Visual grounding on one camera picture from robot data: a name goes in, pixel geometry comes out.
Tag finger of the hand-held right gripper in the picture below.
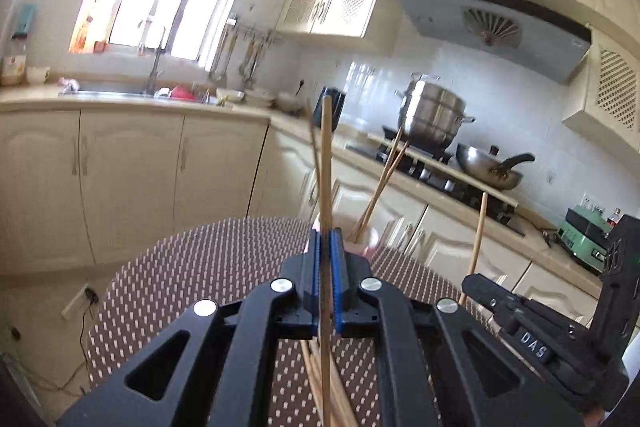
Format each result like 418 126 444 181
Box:
462 273 524 316

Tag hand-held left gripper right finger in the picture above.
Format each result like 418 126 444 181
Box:
327 231 586 427

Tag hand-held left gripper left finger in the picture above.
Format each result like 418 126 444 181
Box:
57 229 323 427

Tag pink cup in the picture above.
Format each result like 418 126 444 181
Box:
311 213 382 259

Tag slender bamboo chopstick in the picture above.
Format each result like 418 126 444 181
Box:
349 130 404 241
458 192 490 308
319 95 334 427
355 144 411 242

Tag bunch of wooden chopsticks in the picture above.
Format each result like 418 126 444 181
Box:
299 339 362 427

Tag hanging steel utensils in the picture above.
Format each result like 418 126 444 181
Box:
238 39 266 88

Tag beige stone countertop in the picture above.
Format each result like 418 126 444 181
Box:
0 84 612 304

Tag cream stove base cabinets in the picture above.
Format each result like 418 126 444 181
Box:
249 126 617 324

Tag green electric cooker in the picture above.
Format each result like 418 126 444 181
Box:
557 204 627 276

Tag black gas stove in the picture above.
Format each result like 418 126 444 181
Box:
345 137 529 238

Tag steel wok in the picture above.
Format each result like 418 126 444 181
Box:
454 143 536 192

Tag dark blue kettle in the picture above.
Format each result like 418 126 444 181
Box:
311 86 347 133

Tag grey bowl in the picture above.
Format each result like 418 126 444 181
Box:
277 91 306 114

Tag steel steamer pot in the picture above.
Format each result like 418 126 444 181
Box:
394 74 476 150

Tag cream sink base cabinets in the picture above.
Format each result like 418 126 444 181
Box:
0 106 271 279

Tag steel ladle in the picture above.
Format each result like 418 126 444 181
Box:
208 27 234 83

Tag white power strip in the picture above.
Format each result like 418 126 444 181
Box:
62 284 99 321

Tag cream lattice corner cabinet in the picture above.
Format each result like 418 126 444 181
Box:
562 24 640 154

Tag steel faucet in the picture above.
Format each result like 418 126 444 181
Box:
137 19 169 96

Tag steel sink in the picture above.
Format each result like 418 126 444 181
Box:
59 89 222 106

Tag grey range hood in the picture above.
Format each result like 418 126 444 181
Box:
385 0 594 86

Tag orange bottle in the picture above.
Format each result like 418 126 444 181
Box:
70 14 96 54

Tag clear oil bottle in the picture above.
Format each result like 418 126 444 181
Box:
0 54 29 88

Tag teal box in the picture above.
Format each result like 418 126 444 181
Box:
12 4 39 38

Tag black power cable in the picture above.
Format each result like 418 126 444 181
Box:
537 226 564 249

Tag cream lattice-door wall cabinet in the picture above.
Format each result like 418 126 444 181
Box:
274 0 401 40

